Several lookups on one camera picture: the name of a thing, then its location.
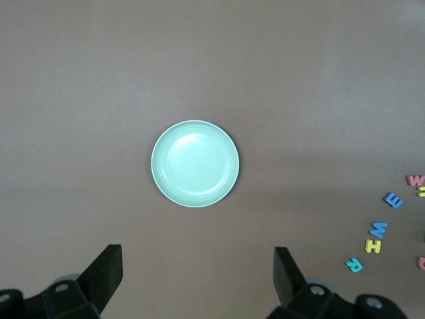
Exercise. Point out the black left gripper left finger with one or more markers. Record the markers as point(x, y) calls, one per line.
point(86, 292)

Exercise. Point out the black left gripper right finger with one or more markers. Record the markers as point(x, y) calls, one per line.
point(299, 295)

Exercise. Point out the teal foam letter R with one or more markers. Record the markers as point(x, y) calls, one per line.
point(354, 265)

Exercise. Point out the yellow foam letter H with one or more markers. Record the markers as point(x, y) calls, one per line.
point(373, 246)

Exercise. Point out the blue capital letter W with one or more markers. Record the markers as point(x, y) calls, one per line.
point(378, 230)

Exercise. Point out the pinkish red letter Q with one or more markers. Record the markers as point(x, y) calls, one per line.
point(422, 262)

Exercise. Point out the yellow lowercase letter u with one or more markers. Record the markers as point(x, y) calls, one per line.
point(422, 192)

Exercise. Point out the pinkish red lowercase letter w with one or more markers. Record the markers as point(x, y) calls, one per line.
point(415, 181)

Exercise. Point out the blue lowercase letter m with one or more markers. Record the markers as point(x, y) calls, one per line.
point(394, 200)

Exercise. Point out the pale green round plate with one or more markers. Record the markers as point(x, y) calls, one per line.
point(195, 164)

